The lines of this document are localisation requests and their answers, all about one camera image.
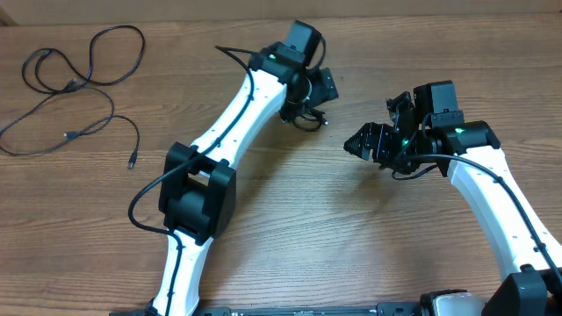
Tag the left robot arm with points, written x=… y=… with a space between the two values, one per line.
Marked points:
x=198 y=184

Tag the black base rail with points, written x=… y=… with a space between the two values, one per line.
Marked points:
x=303 y=310

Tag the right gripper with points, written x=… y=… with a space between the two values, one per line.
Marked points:
x=368 y=136

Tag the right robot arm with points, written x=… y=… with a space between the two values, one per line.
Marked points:
x=428 y=131

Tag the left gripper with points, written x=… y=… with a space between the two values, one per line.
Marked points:
x=325 y=88

